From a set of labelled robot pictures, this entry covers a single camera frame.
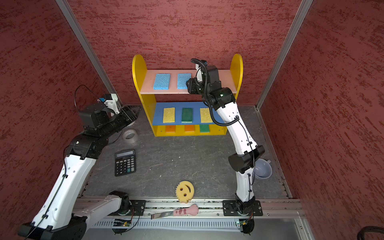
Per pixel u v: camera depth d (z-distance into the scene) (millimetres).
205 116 945
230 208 740
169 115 947
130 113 569
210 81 519
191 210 723
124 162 874
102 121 467
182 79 765
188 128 1063
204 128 1033
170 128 1039
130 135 1023
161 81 741
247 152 473
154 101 1019
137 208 736
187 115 945
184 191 774
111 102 566
